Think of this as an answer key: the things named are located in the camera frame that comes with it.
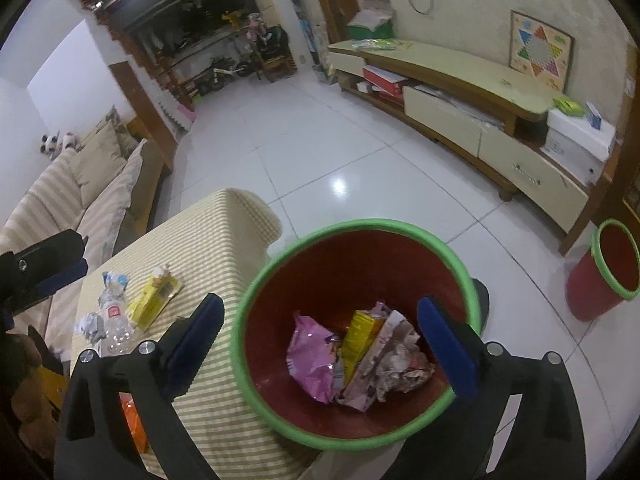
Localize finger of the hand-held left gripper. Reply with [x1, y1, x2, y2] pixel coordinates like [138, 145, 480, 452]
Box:
[0, 230, 89, 295]
[0, 282, 53, 322]

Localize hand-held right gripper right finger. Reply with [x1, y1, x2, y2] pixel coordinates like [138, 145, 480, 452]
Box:
[397, 296, 587, 480]

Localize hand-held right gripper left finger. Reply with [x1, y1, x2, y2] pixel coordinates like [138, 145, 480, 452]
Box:
[52, 292, 226, 480]

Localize yellow white snack packet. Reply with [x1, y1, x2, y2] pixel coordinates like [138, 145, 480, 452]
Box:
[126, 266, 184, 333]

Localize printed paper wrap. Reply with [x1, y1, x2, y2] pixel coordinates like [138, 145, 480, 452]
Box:
[335, 310, 436, 411]

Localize blue white plastic wrapper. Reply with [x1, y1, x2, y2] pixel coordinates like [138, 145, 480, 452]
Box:
[102, 270, 132, 294]

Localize white paper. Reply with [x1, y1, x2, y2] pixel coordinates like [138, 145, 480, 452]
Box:
[74, 312, 106, 344]

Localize clear plastic bottle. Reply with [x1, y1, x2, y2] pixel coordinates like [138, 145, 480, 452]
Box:
[97, 292, 139, 356]

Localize large yellow carton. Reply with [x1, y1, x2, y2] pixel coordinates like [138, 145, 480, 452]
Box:
[341, 310, 388, 386]

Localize orange snack bag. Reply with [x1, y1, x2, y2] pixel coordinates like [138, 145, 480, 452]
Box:
[119, 392, 150, 453]

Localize large red green-rimmed bin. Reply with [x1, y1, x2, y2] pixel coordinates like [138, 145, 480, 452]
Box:
[232, 218, 483, 450]

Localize pink plastic bag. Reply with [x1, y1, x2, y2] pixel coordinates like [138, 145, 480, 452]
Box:
[286, 311, 346, 405]

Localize person's left forearm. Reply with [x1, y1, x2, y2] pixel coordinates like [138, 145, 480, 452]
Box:
[0, 332, 56, 461]

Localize striped beige sofa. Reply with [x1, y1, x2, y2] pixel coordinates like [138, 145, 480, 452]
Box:
[0, 110, 174, 356]

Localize orange cardboard box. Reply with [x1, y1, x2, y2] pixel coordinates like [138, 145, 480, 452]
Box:
[40, 367, 69, 402]

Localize plain beige pillow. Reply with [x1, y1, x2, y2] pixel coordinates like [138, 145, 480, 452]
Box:
[70, 121, 129, 206]

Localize panda plush toy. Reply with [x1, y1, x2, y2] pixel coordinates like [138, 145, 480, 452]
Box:
[40, 131, 81, 156]

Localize patterned beige pillow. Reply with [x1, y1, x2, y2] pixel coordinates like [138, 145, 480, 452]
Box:
[82, 105, 139, 157]

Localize small red green-rimmed bin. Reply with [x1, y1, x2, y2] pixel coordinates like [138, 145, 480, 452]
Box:
[565, 219, 640, 323]

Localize pink foam mats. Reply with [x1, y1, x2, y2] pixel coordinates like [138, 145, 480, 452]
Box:
[157, 90, 197, 136]

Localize white cardboard box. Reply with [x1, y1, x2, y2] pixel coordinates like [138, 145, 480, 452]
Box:
[540, 108, 617, 183]

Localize white balance bike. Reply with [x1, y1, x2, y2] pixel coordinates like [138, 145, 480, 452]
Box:
[192, 57, 251, 96]

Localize dark wooden cabinet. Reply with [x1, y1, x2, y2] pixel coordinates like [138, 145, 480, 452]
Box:
[55, 0, 281, 111]

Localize green packet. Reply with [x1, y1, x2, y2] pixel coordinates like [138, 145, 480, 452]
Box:
[552, 96, 586, 116]

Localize red flat box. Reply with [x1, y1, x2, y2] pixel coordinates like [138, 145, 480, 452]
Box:
[362, 65, 406, 106]

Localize beige wooden television stand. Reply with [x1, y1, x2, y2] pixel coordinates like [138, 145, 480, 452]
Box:
[327, 40, 593, 238]

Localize wooden chair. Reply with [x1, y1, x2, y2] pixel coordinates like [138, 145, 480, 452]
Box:
[255, 35, 297, 84]

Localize green plastic sleeve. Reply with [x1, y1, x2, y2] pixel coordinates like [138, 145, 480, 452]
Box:
[352, 37, 416, 54]

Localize star checkers board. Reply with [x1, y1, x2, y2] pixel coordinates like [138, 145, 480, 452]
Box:
[509, 10, 576, 93]

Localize green and white box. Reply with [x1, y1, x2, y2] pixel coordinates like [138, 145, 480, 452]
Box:
[346, 0, 396, 41]

